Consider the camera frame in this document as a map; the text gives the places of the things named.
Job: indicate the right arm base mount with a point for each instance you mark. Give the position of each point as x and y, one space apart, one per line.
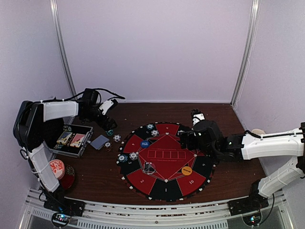
245 205

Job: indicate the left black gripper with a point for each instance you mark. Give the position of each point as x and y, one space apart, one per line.
106 127

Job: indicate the aluminium frame post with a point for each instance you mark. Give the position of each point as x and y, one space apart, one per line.
247 52
64 60

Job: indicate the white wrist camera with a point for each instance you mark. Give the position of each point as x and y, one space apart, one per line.
197 116
107 105

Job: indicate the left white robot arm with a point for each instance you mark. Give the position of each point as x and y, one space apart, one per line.
39 120

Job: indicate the blue small blind button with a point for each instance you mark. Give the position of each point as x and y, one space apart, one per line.
145 144

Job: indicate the round red black poker mat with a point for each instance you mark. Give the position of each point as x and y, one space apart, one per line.
165 152

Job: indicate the right aluminium frame post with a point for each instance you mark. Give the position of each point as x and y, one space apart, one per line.
247 52

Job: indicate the patterned paper cup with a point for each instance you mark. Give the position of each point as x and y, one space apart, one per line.
258 131

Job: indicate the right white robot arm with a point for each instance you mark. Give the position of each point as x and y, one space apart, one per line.
248 146

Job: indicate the white grey chip stack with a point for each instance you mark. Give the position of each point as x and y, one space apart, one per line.
117 138

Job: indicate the red gold card box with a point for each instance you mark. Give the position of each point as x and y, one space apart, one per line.
77 140

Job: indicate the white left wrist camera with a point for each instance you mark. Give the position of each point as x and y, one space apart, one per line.
107 105

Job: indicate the blue playing card deck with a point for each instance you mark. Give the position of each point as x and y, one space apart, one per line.
99 142

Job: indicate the green chips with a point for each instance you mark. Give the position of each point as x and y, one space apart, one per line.
150 126
122 158

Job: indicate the dark red round lid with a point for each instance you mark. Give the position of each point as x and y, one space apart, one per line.
69 177

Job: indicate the left aluminium frame post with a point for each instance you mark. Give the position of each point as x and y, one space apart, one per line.
64 60

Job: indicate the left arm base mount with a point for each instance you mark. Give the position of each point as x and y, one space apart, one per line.
56 201

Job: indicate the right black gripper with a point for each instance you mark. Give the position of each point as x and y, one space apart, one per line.
188 135

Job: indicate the aluminium poker case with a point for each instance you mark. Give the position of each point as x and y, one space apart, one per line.
54 125

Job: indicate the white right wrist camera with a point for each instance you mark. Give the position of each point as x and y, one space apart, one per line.
197 116

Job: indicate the red floral round tin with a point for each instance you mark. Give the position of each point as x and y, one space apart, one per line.
58 168

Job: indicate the front aluminium rail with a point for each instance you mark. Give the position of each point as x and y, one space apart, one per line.
209 215

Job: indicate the black gold card box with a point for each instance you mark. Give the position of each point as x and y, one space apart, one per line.
64 138

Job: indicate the orange big blind button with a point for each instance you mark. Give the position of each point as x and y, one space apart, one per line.
186 170

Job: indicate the red black chip stack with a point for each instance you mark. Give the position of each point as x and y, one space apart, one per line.
108 147

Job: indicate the green white chip stack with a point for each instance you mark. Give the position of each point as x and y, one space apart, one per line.
109 133

